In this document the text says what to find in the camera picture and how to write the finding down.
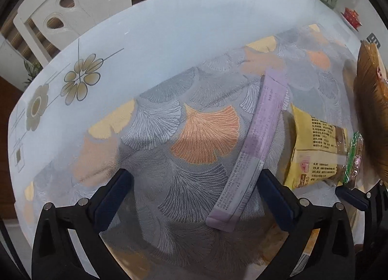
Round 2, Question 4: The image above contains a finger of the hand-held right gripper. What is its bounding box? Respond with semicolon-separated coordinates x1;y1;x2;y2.
335;178;388;238

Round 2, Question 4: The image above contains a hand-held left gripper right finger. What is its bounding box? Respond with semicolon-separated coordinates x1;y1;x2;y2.
256;169;356;280

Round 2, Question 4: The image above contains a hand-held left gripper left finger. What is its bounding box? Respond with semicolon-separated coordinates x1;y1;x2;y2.
31;169;134;280

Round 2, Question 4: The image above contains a green edged clear packet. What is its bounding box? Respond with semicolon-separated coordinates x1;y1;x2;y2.
342;131;364;185

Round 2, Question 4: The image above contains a long purple snack packet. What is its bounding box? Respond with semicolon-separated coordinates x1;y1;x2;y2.
205;69;291;232

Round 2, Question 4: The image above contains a yellow snack packet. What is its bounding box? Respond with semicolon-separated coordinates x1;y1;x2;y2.
282;102;350;191

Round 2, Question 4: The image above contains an orange white snack packet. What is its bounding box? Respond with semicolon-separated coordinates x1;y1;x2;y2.
270;227;322;279

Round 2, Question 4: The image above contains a leaf pattern placemat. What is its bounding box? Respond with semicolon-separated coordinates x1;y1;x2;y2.
23;24;364;280

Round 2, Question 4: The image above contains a brown wooden cabinet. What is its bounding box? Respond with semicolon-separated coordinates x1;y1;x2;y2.
0;75;29;226

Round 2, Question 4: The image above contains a small green plant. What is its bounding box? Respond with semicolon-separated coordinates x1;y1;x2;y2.
24;60;43;89

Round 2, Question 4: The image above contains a red ornament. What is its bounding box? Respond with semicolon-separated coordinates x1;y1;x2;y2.
340;7;363;29

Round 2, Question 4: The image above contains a white plastic chair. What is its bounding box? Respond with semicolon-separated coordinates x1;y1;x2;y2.
13;0;160;66

